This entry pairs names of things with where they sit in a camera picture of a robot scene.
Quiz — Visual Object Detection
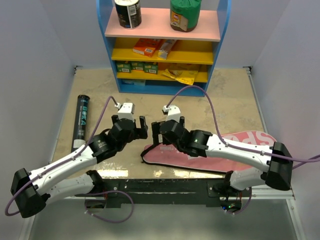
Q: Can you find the green box middle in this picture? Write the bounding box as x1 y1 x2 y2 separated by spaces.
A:
130 61 144 71

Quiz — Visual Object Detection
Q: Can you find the pink sport racket bag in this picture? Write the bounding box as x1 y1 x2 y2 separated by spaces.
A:
142 130 277 173

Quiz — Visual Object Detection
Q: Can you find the green box right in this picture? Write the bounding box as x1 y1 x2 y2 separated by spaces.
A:
143 62 159 75

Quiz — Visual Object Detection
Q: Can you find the green box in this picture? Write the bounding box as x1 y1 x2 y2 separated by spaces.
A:
130 61 144 71
115 61 132 73
143 62 159 75

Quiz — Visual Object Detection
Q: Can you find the yellow snack bag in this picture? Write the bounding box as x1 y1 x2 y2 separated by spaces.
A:
162 69 199 86

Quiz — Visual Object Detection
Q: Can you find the black shuttlecock tube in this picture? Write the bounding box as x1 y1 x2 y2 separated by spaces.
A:
71 94 90 152

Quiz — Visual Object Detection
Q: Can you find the green box left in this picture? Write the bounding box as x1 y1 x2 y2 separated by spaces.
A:
115 61 132 73

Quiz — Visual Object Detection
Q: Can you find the orange box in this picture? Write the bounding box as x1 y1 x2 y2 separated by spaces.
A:
132 38 162 57

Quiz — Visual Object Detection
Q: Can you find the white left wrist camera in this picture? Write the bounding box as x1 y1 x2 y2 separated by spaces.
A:
114 102 135 122

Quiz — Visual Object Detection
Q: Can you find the green wrapped jar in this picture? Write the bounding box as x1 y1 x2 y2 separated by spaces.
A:
170 0 202 32

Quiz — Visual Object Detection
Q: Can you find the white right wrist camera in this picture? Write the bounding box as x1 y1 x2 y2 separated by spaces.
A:
162 105 182 123

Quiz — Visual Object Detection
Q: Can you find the teal tissue pack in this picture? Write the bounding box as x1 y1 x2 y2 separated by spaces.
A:
122 79 146 86

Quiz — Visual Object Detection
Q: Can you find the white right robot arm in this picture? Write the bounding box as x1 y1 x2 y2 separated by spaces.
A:
151 120 293 197

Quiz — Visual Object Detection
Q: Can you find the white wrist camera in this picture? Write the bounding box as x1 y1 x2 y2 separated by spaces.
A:
114 102 135 122
162 105 182 123

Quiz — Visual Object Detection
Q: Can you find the brown snack packet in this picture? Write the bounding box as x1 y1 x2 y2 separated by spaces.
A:
157 39 177 60

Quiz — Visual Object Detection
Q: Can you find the black white can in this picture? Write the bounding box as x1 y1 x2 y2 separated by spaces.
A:
114 0 142 29

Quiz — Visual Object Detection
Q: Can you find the blue shelf unit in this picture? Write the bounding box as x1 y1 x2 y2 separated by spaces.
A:
96 0 232 97

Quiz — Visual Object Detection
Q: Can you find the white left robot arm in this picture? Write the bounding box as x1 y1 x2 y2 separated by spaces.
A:
10 114 148 219

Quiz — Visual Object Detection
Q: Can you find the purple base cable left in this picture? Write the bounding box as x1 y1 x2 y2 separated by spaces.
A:
84 189 135 223

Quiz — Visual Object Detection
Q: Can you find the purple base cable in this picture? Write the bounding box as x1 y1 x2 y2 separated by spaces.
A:
223 191 253 215
84 189 135 223

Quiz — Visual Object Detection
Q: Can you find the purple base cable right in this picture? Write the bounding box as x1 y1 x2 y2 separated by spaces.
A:
223 191 253 215

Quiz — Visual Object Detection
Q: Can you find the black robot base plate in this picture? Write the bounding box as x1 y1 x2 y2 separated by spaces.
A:
73 177 253 210

